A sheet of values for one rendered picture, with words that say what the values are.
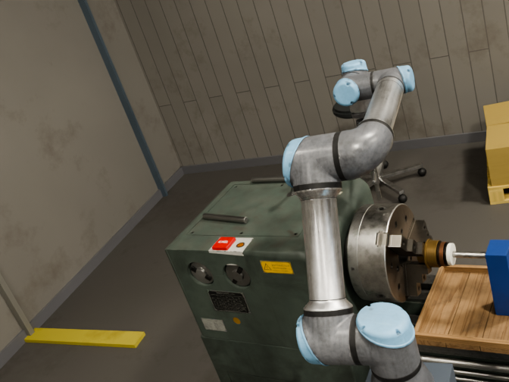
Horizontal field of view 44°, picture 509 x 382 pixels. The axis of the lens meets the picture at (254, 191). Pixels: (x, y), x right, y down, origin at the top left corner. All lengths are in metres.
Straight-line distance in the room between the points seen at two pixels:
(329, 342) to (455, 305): 0.76
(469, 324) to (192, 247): 0.91
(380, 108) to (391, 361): 0.60
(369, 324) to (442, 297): 0.78
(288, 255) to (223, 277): 0.30
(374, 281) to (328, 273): 0.52
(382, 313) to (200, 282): 0.91
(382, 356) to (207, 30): 4.33
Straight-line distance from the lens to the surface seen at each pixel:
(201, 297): 2.23
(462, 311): 2.11
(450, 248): 1.99
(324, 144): 1.45
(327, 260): 1.46
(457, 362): 2.09
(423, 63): 4.99
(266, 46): 5.29
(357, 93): 1.79
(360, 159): 1.43
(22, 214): 4.72
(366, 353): 1.45
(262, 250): 1.95
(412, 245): 1.97
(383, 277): 1.95
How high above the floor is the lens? 2.23
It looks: 25 degrees down
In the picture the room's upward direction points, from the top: 19 degrees counter-clockwise
